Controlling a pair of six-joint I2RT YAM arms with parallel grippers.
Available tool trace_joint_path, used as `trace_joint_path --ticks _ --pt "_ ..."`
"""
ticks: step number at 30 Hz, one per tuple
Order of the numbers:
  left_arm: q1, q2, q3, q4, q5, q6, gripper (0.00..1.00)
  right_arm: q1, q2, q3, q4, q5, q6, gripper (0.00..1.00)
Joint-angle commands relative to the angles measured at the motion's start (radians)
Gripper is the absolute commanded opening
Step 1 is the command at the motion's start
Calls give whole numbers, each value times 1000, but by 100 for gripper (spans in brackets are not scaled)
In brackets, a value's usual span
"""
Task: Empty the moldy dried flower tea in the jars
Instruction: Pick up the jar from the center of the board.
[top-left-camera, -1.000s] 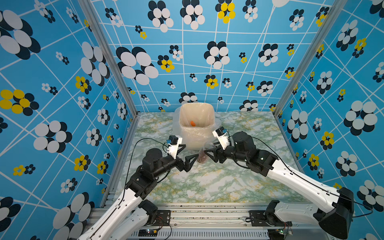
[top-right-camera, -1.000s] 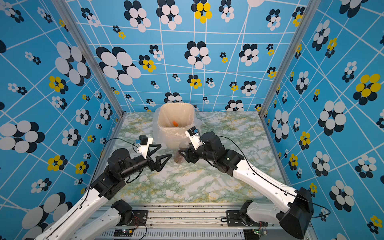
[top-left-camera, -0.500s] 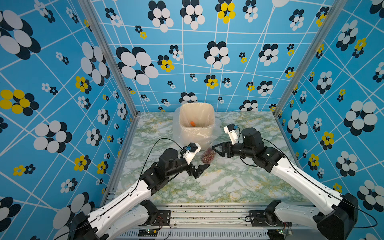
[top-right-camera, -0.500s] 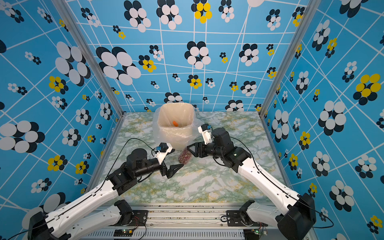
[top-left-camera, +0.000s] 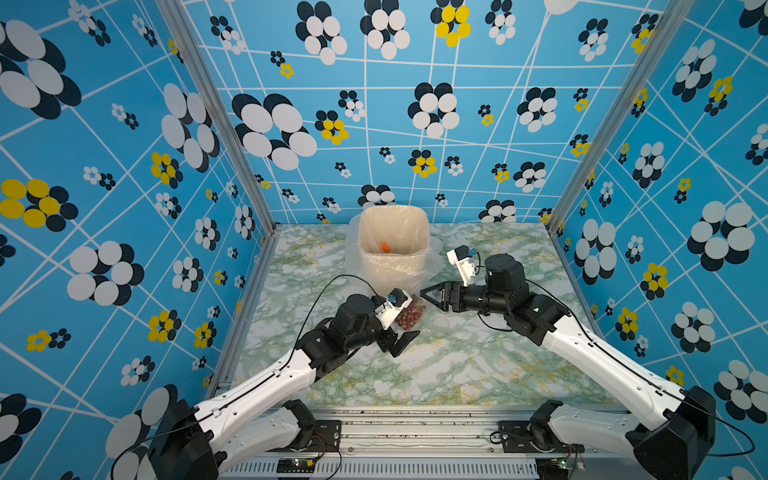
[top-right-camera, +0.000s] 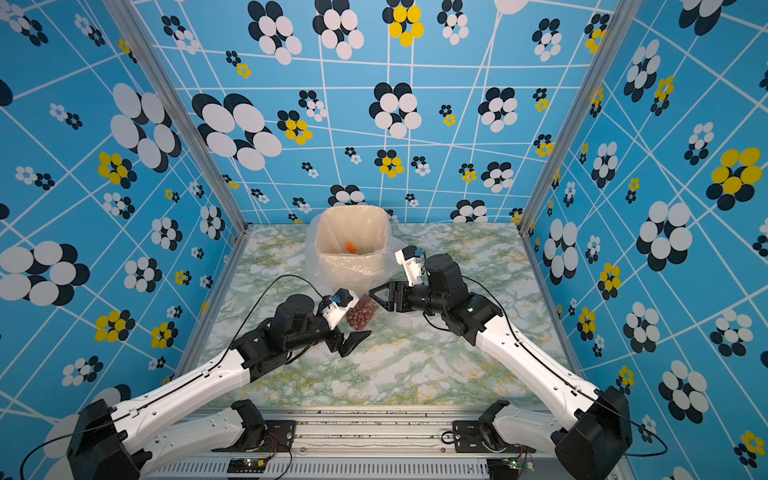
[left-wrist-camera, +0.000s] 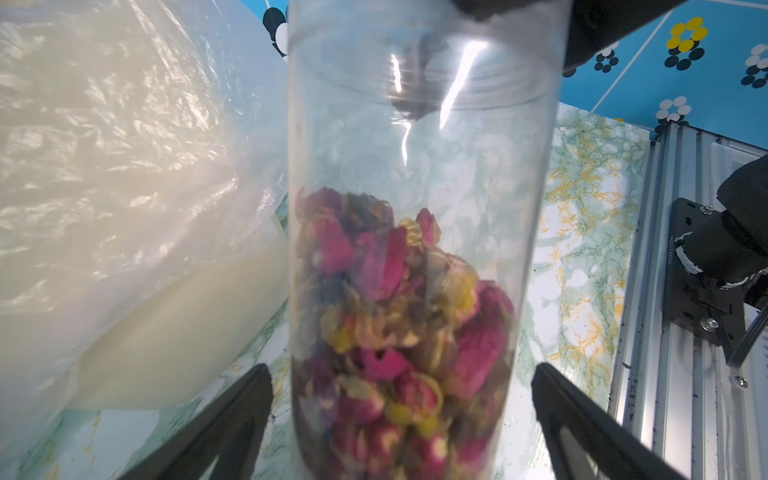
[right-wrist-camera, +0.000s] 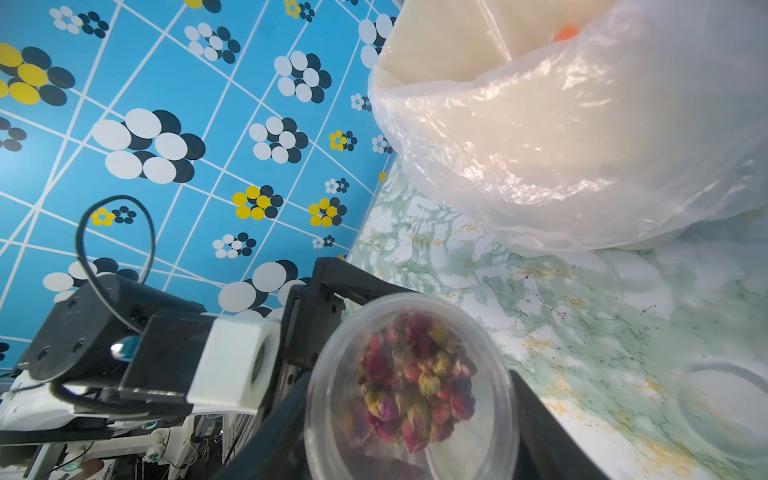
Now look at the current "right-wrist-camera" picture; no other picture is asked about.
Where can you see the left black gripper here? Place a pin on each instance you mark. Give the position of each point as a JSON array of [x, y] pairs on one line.
[[313, 313]]

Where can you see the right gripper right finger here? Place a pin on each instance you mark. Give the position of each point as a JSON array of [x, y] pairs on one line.
[[546, 450]]

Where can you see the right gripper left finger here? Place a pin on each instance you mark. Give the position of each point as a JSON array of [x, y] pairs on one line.
[[277, 451]]

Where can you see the clear tea jar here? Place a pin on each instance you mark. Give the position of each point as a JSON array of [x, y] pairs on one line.
[[411, 387]]

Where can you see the clear jar lid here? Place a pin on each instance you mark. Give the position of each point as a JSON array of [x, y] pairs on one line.
[[725, 405]]

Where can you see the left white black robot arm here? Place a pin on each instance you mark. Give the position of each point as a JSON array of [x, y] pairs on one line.
[[119, 350]]

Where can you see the cream plastic trash bin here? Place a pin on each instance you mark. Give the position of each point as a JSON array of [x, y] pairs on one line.
[[459, 40]]

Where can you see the clear plastic bin liner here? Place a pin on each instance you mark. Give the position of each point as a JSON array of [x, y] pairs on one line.
[[652, 119]]

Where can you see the orange scrap in bin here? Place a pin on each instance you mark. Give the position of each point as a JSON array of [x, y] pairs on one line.
[[567, 32]]

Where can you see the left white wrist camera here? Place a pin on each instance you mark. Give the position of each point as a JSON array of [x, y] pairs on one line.
[[214, 364]]

